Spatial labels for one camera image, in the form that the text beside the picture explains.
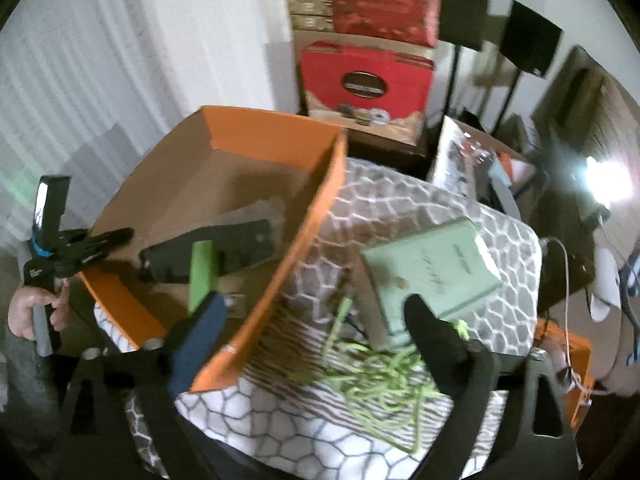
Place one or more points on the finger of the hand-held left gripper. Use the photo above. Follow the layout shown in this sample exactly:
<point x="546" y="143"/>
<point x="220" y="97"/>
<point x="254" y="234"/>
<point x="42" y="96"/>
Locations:
<point x="102" y="237"/>
<point x="82" y="262"/>

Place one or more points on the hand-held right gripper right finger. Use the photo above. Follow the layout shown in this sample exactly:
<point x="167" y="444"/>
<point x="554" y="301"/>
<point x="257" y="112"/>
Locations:
<point x="430" y="340"/>

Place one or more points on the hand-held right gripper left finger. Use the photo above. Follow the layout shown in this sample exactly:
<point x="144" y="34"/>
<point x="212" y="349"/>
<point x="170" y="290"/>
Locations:
<point x="200" y="347"/>

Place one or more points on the green power bank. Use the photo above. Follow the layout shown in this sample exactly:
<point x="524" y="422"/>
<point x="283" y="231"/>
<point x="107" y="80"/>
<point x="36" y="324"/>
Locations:
<point x="202" y="272"/>

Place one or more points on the black face mask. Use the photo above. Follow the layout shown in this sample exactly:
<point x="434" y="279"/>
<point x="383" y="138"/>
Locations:
<point x="235" y="250"/>

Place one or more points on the orange cardboard box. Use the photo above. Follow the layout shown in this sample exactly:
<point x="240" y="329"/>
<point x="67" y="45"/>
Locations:
<point x="200" y="185"/>

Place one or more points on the person's left forearm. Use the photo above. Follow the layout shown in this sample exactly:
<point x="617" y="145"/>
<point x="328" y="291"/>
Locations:
<point x="30" y="380"/>

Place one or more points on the person's left hand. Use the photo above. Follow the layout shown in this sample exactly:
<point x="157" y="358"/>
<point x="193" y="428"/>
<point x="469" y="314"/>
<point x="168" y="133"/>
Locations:
<point x="22" y="310"/>

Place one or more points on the mint green box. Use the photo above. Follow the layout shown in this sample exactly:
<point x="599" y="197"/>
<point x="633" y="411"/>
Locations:
<point x="430" y="265"/>

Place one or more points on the white curtain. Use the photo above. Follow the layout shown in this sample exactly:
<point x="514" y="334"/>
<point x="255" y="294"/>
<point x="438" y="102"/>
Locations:
<point x="65" y="85"/>

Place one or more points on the orange plastic basket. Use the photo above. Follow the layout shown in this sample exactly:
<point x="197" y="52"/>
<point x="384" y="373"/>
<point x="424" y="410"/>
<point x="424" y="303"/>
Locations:
<point x="570" y="360"/>

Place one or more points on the grey white patterned blanket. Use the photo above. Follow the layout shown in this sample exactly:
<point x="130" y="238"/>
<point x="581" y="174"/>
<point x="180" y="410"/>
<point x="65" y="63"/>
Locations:
<point x="320" y="440"/>

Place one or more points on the cardboard box with clutter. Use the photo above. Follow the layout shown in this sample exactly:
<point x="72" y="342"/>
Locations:
<point x="470" y="160"/>

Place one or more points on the blue neck massager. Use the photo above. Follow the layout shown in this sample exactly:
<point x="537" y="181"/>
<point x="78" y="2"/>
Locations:
<point x="631" y="280"/>

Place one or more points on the bright desk lamp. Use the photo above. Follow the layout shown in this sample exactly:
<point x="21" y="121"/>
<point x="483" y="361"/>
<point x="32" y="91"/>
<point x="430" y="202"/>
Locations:
<point x="597" y="185"/>

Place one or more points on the black speaker stand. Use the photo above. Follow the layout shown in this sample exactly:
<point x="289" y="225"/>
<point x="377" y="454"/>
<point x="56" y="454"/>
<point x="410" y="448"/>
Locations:
<point x="452" y="80"/>
<point x="507" y="102"/>

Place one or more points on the dark wooden side table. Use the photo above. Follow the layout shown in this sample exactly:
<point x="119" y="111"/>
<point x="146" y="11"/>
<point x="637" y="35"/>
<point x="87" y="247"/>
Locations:
<point x="565" y="125"/>

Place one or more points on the red biscuit gift box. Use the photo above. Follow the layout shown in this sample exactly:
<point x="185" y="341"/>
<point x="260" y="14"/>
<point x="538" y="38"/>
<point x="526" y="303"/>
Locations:
<point x="365" y="85"/>

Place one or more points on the black speaker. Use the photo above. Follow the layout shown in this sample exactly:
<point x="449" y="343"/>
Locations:
<point x="531" y="37"/>
<point x="464" y="10"/>

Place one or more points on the red floral gift box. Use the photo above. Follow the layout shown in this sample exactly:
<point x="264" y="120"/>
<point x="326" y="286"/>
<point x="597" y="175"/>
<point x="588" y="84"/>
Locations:
<point x="385" y="5"/>

